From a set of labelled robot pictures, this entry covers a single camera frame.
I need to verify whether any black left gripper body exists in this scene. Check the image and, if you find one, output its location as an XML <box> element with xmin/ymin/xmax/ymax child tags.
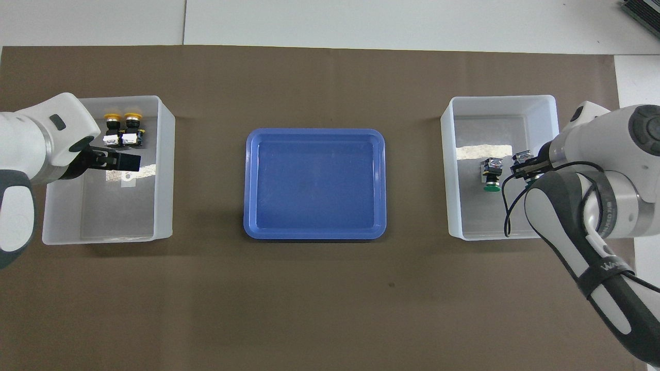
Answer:
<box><xmin>61</xmin><ymin>146</ymin><xmax>108</xmax><ymax>180</ymax></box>

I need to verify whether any green push button switch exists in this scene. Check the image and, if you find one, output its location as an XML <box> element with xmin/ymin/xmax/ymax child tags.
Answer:
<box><xmin>482</xmin><ymin>157</ymin><xmax>504</xmax><ymax>194</ymax></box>
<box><xmin>512</xmin><ymin>149</ymin><xmax>542</xmax><ymax>182</ymax></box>

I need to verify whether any yellow push button switch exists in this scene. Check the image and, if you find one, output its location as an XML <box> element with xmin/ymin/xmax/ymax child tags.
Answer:
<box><xmin>122</xmin><ymin>112</ymin><xmax>146</xmax><ymax>147</ymax></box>
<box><xmin>102</xmin><ymin>113</ymin><xmax>123</xmax><ymax>147</ymax></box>

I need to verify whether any translucent white plastic box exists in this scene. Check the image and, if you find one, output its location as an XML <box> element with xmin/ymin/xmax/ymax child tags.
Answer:
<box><xmin>42</xmin><ymin>95</ymin><xmax>176</xmax><ymax>246</ymax></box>
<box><xmin>440</xmin><ymin>95</ymin><xmax>572</xmax><ymax>241</ymax></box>

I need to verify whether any dark grey ribbed device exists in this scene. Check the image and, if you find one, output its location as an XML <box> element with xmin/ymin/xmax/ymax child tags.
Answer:
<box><xmin>621</xmin><ymin>0</ymin><xmax>660</xmax><ymax>38</ymax></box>

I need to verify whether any blue plastic tray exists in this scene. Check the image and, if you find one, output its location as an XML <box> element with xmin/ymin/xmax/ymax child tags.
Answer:
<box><xmin>243</xmin><ymin>128</ymin><xmax>387</xmax><ymax>241</ymax></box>

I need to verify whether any brown paper mat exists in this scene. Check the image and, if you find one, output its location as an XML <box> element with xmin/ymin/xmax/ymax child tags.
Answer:
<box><xmin>0</xmin><ymin>45</ymin><xmax>648</xmax><ymax>371</ymax></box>

